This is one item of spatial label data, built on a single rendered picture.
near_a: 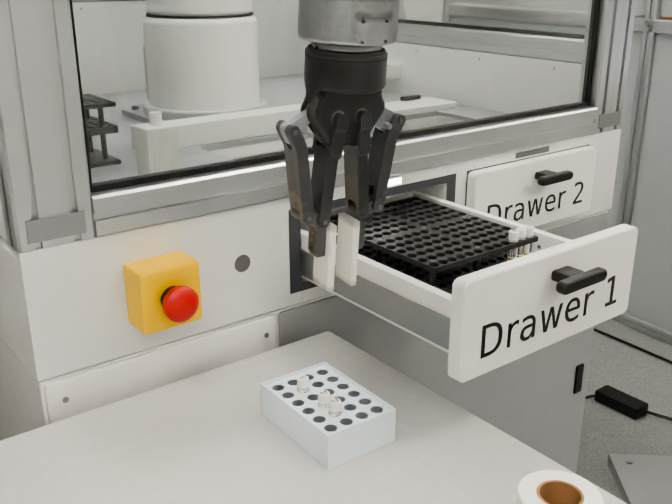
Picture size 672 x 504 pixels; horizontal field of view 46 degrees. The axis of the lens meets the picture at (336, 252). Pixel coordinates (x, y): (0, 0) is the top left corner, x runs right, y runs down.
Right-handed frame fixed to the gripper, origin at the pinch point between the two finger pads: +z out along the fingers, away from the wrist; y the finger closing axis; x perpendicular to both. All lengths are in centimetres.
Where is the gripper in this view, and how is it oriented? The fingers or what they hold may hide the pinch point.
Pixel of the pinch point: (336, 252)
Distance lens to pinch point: 79.6
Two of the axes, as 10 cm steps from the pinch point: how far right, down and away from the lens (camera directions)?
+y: 8.5, -1.7, 5.1
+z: -0.5, 9.2, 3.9
